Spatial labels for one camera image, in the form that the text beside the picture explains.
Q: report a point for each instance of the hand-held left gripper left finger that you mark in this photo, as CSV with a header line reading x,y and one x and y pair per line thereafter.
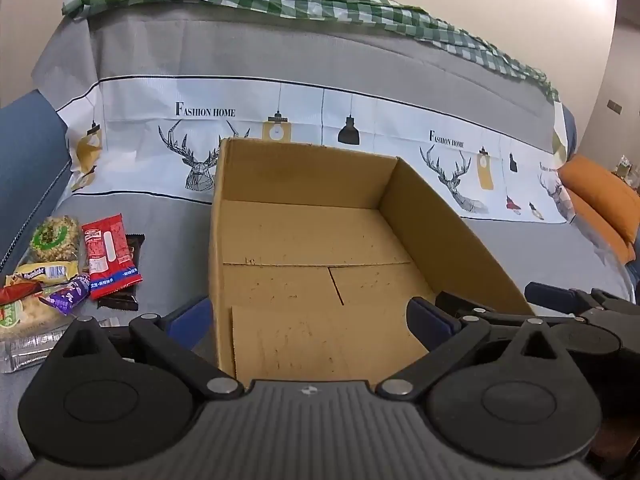
x,y
192,320

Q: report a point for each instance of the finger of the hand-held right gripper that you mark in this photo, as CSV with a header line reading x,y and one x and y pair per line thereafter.
x,y
465,302
550,294

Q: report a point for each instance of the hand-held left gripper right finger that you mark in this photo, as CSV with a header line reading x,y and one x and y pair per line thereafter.
x,y
425,320

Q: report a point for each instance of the long red snack packet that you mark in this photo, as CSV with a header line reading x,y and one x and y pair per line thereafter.
x,y
107,255

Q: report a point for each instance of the brown cardboard box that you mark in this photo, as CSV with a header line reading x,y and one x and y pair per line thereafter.
x,y
300,240

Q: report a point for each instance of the small plain red packet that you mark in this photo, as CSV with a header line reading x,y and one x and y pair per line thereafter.
x,y
17,291

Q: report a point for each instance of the dark brown snack packet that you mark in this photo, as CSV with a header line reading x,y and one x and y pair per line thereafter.
x,y
120,302

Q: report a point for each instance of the orange cushion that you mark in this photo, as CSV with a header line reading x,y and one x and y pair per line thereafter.
x,y
612,242
600,185

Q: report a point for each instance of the purple snack packet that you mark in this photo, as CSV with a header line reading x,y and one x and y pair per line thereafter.
x,y
67,295

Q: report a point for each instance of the yellow snack packet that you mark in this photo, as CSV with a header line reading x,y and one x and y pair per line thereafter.
x,y
47,272

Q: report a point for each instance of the green label peanut packet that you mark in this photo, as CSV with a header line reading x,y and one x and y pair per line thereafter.
x,y
52,237

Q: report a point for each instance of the green white snack packet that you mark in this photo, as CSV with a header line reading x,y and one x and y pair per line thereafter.
x,y
25,317

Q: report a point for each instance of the silver foil snack packet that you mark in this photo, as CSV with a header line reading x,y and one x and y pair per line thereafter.
x,y
25,352

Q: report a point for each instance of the wall socket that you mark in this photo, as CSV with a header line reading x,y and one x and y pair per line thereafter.
x,y
614,106

